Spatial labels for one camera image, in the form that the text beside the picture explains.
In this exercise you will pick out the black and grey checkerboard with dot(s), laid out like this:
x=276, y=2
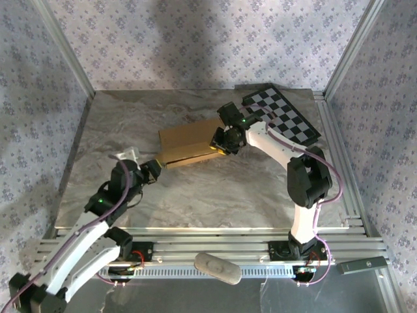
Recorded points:
x=283, y=114

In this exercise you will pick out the brown cardboard box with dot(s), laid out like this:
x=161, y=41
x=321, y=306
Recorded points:
x=189, y=140

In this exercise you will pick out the small circuit board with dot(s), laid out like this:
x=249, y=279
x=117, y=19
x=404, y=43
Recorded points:
x=304, y=270
x=130, y=269

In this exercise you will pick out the dark grey rectangular device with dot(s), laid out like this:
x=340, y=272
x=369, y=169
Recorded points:
x=361, y=264

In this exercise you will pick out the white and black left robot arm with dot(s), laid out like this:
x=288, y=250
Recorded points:
x=75, y=247

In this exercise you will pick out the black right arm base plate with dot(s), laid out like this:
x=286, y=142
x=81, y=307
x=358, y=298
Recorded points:
x=277, y=252

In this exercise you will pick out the grey oval pad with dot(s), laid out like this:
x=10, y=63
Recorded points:
x=216, y=265

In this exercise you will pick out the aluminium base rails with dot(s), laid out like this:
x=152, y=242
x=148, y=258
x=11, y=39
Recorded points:
x=208, y=244

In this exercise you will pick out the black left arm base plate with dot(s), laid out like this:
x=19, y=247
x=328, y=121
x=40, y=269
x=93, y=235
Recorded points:
x=146, y=254

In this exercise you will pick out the aluminium frame post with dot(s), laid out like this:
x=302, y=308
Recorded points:
x=353, y=49
x=67, y=49

